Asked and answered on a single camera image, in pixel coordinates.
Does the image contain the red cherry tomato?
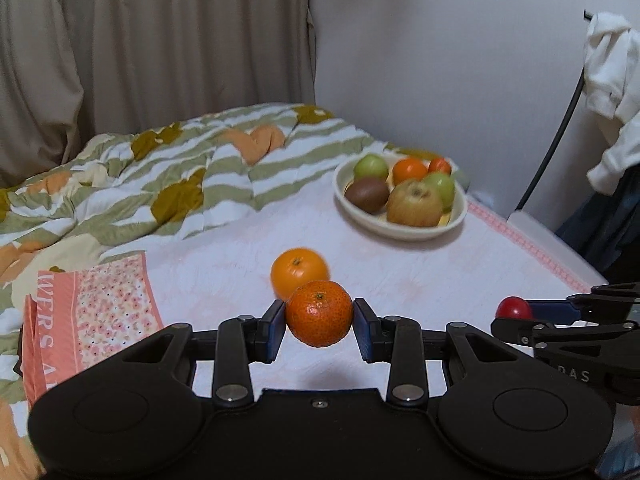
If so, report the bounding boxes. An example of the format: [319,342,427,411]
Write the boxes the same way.
[496,296,534,320]

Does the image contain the dark orange mandarin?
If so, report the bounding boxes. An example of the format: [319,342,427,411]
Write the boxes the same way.
[285,281,352,348]

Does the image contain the smooth orange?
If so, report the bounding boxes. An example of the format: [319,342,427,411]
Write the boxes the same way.
[270,247,330,300]

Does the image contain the green apple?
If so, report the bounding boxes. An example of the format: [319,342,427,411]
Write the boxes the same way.
[422,171,456,211]
[354,154,390,181]

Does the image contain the cream fruit bowl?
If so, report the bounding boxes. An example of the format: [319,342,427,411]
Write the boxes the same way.
[332,156,469,242]

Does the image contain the brown kiwi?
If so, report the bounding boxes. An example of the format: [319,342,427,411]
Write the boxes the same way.
[344,177,390,214]

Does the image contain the pink floral towel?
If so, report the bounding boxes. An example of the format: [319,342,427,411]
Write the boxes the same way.
[21,254,164,405]

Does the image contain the small orange mandarin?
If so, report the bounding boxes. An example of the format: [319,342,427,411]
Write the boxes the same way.
[392,157,428,186]

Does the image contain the small red orange fruit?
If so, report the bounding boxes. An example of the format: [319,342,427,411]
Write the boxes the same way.
[428,157,452,174]

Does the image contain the striped floral blanket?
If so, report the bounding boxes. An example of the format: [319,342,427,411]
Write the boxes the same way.
[1,104,390,479]

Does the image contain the white hanging cloth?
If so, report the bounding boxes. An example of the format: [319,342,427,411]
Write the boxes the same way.
[584,12,639,195]

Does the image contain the beige curtain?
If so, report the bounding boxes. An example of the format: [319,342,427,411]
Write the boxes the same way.
[1,0,314,186]

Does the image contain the black cable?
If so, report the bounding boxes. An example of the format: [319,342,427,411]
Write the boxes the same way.
[514,66,587,214]

